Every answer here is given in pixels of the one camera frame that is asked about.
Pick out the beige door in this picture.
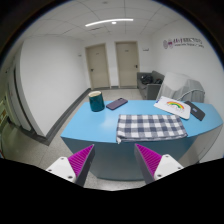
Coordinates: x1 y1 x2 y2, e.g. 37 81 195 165
116 42 139 87
86 44 110 89

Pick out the blue white checkered towel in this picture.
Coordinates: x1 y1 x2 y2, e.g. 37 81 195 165
116 114 188 143

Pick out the dark purple smartphone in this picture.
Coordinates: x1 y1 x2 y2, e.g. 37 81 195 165
106 98 127 110

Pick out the white rainbow notebook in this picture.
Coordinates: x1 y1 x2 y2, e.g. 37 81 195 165
154 96 191 119

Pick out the wall logo sign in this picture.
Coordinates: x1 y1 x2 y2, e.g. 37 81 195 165
163 38 204 49

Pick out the dark green mug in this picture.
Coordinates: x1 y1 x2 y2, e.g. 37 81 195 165
88 91 105 112

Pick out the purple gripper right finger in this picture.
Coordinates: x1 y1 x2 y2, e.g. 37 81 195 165
134 144 183 184

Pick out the black bag on sofa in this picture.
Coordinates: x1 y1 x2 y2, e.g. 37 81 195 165
141 75 154 85

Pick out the ceiling strip light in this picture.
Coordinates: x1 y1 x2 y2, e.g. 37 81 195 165
85 18 134 27

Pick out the grey covered chair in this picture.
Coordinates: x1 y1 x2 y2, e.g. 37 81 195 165
157 72 205 103

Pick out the right beige door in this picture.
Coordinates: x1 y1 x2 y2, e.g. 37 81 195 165
116 42 139 87

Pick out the grey sofa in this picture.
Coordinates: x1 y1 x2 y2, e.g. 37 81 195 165
137 71 164 100

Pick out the black smartphone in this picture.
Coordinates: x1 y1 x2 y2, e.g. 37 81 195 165
186 101 205 121

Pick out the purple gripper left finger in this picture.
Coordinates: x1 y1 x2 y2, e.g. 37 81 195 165
46 145 95 187

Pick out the left beige door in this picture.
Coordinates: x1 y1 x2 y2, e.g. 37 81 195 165
86 44 110 89

